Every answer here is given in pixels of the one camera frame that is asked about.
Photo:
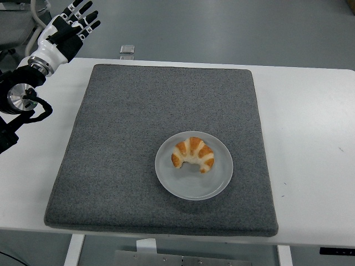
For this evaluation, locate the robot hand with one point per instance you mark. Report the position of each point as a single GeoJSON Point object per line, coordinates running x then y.
{"type": "Point", "coordinates": [51, 52]}

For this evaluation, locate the croissant bread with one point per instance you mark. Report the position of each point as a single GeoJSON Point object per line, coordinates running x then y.
{"type": "Point", "coordinates": [192, 155]}

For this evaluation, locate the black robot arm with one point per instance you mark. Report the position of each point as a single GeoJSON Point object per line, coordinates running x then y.
{"type": "Point", "coordinates": [25, 79]}

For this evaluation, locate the pale grey round plate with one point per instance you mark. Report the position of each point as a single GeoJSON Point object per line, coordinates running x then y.
{"type": "Point", "coordinates": [191, 185]}

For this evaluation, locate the grey metal plate with screws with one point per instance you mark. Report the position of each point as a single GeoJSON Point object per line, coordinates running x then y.
{"type": "Point", "coordinates": [166, 259]}

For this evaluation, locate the grey office chair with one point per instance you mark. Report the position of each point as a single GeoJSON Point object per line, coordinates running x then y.
{"type": "Point", "coordinates": [11, 30]}

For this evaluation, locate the silver floor socket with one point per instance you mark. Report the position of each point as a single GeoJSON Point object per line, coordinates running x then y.
{"type": "Point", "coordinates": [127, 49]}

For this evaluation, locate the grey felt mat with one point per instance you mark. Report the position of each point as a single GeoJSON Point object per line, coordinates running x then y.
{"type": "Point", "coordinates": [116, 138]}

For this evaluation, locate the white table leg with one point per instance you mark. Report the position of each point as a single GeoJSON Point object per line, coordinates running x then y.
{"type": "Point", "coordinates": [74, 249]}
{"type": "Point", "coordinates": [285, 256]}

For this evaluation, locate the black table control panel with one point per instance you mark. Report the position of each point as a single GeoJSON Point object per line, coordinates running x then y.
{"type": "Point", "coordinates": [337, 250]}

